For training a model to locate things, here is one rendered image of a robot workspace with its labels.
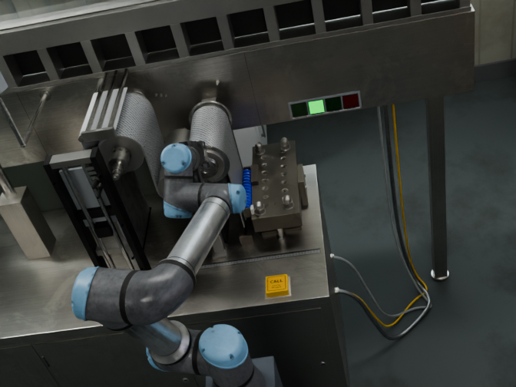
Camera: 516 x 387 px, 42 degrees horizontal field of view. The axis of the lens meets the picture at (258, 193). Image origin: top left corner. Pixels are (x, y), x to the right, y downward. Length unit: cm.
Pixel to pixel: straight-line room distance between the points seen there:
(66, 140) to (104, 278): 116
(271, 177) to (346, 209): 140
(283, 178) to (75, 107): 77
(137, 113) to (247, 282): 65
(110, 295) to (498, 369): 195
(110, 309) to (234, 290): 80
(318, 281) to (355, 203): 162
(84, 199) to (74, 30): 56
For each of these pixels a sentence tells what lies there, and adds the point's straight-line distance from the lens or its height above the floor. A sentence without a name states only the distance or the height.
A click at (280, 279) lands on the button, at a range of 214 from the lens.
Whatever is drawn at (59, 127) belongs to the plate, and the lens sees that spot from 252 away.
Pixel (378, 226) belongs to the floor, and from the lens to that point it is 358.
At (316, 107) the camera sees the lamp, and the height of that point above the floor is 118.
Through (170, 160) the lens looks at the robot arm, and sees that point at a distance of 172.
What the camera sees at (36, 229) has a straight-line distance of 250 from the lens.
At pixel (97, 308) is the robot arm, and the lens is 146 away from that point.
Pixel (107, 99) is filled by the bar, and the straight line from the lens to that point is 219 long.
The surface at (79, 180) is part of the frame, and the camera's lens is 208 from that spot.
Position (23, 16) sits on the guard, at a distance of 232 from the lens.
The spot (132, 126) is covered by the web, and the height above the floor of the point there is 139.
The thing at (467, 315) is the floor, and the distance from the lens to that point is 318.
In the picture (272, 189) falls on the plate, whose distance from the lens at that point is 230.
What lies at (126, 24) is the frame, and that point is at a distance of 226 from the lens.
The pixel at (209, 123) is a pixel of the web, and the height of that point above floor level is 131.
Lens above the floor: 249
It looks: 40 degrees down
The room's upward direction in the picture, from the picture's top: 15 degrees counter-clockwise
